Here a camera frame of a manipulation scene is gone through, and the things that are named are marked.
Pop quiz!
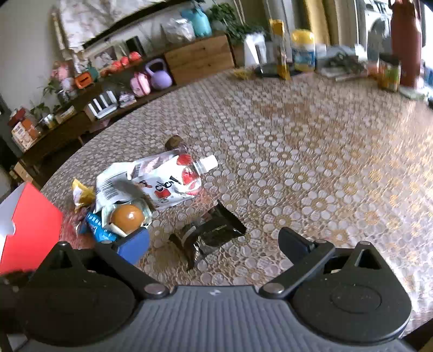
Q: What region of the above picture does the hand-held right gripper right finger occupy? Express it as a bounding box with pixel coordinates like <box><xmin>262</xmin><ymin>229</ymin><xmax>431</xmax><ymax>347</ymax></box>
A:
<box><xmin>259</xmin><ymin>227</ymin><xmax>389</xmax><ymax>300</ymax></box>

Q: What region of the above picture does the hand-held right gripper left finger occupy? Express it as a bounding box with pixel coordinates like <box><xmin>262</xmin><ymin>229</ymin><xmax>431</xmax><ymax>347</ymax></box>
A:
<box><xmin>35</xmin><ymin>227</ymin><xmax>168</xmax><ymax>300</ymax></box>

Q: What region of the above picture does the round orange pastry packet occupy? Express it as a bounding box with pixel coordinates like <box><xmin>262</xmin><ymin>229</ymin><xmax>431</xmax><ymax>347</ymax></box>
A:
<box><xmin>101</xmin><ymin>200</ymin><xmax>153</xmax><ymax>237</ymax></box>

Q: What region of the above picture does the blue snack packet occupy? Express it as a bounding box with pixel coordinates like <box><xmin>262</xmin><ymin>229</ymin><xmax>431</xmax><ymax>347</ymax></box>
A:
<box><xmin>77</xmin><ymin>210</ymin><xmax>119</xmax><ymax>242</ymax></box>

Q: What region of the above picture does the black snack packet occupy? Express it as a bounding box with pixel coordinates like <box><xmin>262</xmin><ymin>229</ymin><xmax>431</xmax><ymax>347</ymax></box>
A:
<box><xmin>168</xmin><ymin>200</ymin><xmax>247</xmax><ymax>271</ymax></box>

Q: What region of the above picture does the red cardboard box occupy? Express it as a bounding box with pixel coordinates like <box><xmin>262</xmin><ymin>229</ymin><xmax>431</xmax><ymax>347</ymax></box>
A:
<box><xmin>0</xmin><ymin>182</ymin><xmax>64</xmax><ymax>275</ymax></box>

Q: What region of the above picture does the white barcode wrapper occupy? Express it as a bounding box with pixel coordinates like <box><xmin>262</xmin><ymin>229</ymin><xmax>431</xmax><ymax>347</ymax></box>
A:
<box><xmin>96</xmin><ymin>162</ymin><xmax>144</xmax><ymax>217</ymax></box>

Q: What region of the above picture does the white strawberry print pouch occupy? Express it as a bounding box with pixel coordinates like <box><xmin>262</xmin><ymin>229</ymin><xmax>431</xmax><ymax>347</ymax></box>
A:
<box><xmin>127</xmin><ymin>151</ymin><xmax>219</xmax><ymax>213</ymax></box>

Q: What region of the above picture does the yellow snack packet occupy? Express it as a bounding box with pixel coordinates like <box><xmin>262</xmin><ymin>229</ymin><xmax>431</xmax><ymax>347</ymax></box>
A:
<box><xmin>72</xmin><ymin>179</ymin><xmax>96</xmax><ymax>213</ymax></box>

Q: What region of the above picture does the patterned tablecloth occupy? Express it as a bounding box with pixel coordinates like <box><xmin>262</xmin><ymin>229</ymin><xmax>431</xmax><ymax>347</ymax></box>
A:
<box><xmin>41</xmin><ymin>66</ymin><xmax>433</xmax><ymax>339</ymax></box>

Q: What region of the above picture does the white router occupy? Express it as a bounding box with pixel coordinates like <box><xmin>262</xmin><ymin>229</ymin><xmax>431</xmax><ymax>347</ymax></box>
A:
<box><xmin>84</xmin><ymin>91</ymin><xmax>118</xmax><ymax>119</ymax></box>

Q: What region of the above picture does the flat wooden box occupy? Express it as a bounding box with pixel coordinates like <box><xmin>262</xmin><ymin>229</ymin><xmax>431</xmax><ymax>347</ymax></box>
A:
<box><xmin>54</xmin><ymin>106</ymin><xmax>76</xmax><ymax>123</ymax></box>

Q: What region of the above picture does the orange and white box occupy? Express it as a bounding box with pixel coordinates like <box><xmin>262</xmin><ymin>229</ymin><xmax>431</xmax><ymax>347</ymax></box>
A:
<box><xmin>11</xmin><ymin>118</ymin><xmax>39</xmax><ymax>151</ymax></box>

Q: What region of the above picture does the pink bag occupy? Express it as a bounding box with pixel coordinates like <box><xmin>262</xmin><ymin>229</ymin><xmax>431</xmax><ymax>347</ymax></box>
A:
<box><xmin>130</xmin><ymin>72</ymin><xmax>151</xmax><ymax>98</ymax></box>

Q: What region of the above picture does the purple kettlebell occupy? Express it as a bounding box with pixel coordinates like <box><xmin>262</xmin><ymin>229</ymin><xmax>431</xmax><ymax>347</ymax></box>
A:
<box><xmin>145</xmin><ymin>59</ymin><xmax>174</xmax><ymax>90</ymax></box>

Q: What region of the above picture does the orange tissue box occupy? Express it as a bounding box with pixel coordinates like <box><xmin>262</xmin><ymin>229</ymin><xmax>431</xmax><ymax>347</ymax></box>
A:
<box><xmin>74</xmin><ymin>72</ymin><xmax>93</xmax><ymax>89</ymax></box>

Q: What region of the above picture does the black tray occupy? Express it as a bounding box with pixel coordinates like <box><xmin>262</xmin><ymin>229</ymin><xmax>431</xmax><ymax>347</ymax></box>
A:
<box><xmin>255</xmin><ymin>64</ymin><xmax>303</xmax><ymax>78</ymax></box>

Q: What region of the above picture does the small potted plant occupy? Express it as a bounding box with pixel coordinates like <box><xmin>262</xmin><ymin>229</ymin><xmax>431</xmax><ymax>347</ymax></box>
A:
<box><xmin>42</xmin><ymin>79</ymin><xmax>68</xmax><ymax>104</ymax></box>

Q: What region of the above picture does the pink plush doll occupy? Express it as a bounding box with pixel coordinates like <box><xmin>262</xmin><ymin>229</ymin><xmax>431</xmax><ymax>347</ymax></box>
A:
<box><xmin>51</xmin><ymin>63</ymin><xmax>76</xmax><ymax>91</ymax></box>

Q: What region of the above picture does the glass vase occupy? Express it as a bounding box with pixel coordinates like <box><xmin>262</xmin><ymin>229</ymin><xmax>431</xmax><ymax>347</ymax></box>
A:
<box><xmin>254</xmin><ymin>42</ymin><xmax>271</xmax><ymax>66</ymax></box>

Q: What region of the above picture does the white canister yellow lid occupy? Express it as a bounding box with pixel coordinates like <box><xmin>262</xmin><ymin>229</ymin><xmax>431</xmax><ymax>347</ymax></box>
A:
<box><xmin>291</xmin><ymin>29</ymin><xmax>317</xmax><ymax>72</ymax></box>

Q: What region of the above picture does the green label can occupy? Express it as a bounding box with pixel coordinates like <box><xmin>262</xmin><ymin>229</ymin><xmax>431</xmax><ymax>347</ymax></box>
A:
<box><xmin>378</xmin><ymin>55</ymin><xmax>402</xmax><ymax>93</ymax></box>

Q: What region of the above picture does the tall yellow packet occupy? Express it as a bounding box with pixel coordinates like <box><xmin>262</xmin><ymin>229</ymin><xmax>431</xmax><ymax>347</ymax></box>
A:
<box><xmin>270</xmin><ymin>19</ymin><xmax>292</xmax><ymax>81</ymax></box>

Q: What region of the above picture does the wooden TV cabinet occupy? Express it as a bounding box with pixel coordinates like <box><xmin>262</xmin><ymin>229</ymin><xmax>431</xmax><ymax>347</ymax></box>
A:
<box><xmin>18</xmin><ymin>32</ymin><xmax>236</xmax><ymax>170</ymax></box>

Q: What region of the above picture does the black speaker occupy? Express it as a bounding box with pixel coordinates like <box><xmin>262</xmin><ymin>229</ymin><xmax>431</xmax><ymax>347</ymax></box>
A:
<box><xmin>126</xmin><ymin>35</ymin><xmax>146</xmax><ymax>56</ymax></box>

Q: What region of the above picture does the white planter pot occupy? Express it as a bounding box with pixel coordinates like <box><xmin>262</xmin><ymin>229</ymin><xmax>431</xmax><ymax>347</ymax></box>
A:
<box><xmin>244</xmin><ymin>33</ymin><xmax>268</xmax><ymax>67</ymax></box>

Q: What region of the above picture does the clear plastic bag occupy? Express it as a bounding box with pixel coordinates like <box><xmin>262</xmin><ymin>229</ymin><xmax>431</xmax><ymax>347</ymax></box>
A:
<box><xmin>162</xmin><ymin>18</ymin><xmax>196</xmax><ymax>44</ymax></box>

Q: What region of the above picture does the tall green potted tree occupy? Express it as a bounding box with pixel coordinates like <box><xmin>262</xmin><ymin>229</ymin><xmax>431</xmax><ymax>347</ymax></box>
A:
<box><xmin>208</xmin><ymin>3</ymin><xmax>268</xmax><ymax>44</ymax></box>

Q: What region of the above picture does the teal detergent bottle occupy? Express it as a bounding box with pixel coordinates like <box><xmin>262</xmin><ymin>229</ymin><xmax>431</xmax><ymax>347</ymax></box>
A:
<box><xmin>181</xmin><ymin>7</ymin><xmax>213</xmax><ymax>38</ymax></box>

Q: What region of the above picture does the dark red bottle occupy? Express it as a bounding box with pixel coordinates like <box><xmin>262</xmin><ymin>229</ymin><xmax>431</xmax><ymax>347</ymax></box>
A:
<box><xmin>391</xmin><ymin>0</ymin><xmax>423</xmax><ymax>87</ymax></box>

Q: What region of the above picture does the floral cloth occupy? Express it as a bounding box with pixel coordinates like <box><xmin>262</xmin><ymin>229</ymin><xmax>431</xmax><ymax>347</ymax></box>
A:
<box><xmin>51</xmin><ymin>0</ymin><xmax>193</xmax><ymax>51</ymax></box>

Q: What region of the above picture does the photo frame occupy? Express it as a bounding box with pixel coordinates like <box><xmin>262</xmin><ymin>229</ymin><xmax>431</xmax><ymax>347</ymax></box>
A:
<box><xmin>90</xmin><ymin>47</ymin><xmax>117</xmax><ymax>70</ymax></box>

